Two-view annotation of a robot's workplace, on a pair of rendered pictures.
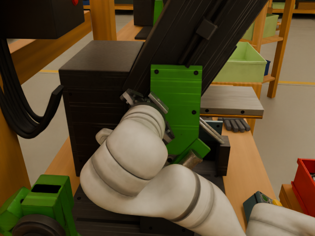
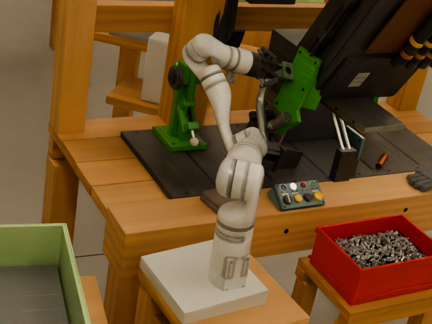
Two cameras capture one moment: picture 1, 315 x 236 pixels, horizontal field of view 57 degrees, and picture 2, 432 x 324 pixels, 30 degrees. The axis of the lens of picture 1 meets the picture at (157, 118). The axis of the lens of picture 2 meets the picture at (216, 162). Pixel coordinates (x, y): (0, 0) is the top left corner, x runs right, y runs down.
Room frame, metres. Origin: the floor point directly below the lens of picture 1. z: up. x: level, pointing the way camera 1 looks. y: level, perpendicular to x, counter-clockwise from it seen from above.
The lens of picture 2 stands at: (-0.95, -1.79, 2.06)
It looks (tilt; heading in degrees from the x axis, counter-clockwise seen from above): 27 degrees down; 53
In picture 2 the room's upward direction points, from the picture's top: 11 degrees clockwise
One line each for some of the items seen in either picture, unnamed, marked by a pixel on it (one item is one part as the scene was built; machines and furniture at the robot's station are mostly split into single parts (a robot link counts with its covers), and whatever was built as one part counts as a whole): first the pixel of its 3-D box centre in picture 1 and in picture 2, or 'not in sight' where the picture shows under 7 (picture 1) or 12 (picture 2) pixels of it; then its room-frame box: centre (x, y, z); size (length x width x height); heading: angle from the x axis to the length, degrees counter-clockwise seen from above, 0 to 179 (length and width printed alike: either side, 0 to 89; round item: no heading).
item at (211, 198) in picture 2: not in sight; (220, 200); (0.25, -0.22, 0.91); 0.10 x 0.08 x 0.03; 96
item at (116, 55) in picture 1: (112, 106); (312, 84); (0.83, 0.14, 1.07); 0.30 x 0.18 x 0.34; 175
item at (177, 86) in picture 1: (175, 105); (305, 83); (0.63, -0.04, 1.17); 0.13 x 0.12 x 0.20; 175
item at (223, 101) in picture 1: (189, 99); (347, 102); (0.78, -0.09, 1.11); 0.39 x 0.16 x 0.03; 85
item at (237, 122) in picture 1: (229, 118); (430, 177); (1.04, -0.29, 0.91); 0.20 x 0.11 x 0.03; 5
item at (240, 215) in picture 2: not in sight; (240, 195); (0.08, -0.52, 1.14); 0.09 x 0.09 x 0.17; 50
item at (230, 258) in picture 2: not in sight; (231, 250); (0.09, -0.51, 0.98); 0.09 x 0.09 x 0.17; 84
